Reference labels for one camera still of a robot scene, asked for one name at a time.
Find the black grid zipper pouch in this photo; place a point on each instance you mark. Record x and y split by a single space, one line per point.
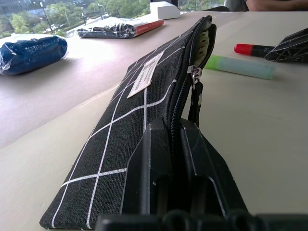
115 134

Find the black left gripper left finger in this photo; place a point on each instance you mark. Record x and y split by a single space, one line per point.
154 168

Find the dark plastic-wrapped packet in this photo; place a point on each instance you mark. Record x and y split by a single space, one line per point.
108 30

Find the person in grey shirt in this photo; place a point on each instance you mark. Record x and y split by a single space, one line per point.
276 4

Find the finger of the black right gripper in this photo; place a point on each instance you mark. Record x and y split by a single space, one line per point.
292 49

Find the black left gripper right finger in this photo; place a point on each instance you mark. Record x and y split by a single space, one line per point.
204 173

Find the blue plastic-wrapped bundle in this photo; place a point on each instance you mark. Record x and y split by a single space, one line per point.
31 54

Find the green highlighter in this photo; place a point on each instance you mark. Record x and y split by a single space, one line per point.
240 67

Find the red cap black marker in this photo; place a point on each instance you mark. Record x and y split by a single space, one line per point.
245 49

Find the red white flat box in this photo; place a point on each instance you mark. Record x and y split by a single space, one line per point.
149 26

